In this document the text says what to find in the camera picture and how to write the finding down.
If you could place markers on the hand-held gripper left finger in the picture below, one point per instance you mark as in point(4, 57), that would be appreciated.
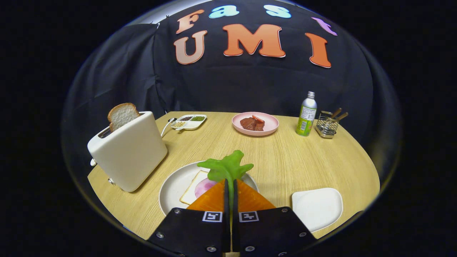
point(226, 214)

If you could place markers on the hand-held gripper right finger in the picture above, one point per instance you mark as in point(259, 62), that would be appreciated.
point(235, 214)

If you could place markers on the green lettuce leaf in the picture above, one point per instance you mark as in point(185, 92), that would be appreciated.
point(225, 167)

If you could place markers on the brown crust bread slice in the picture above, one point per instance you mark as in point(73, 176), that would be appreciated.
point(122, 115)

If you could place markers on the pink ham slice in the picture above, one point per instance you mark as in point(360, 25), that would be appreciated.
point(204, 187)

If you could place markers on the white square bread slice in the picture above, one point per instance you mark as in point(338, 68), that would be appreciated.
point(189, 194)

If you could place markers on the white round plate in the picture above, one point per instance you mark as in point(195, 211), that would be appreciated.
point(175, 189)

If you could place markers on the white square plate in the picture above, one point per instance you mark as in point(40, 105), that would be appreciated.
point(316, 208)

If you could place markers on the brown meat piece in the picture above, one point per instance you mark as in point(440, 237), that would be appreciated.
point(250, 125)

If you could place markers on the white compartment tray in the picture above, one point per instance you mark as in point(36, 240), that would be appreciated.
point(192, 124)

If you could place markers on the red sausage piece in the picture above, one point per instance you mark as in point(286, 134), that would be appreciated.
point(258, 119)

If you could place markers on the pink plate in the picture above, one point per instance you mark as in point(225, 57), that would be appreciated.
point(271, 123)

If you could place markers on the white toaster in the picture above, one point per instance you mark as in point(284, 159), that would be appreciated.
point(132, 153)

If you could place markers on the green label metal bottle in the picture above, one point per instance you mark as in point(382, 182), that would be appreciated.
point(306, 116)

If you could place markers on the black backdrop cloth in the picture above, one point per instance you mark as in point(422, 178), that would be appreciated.
point(232, 85)

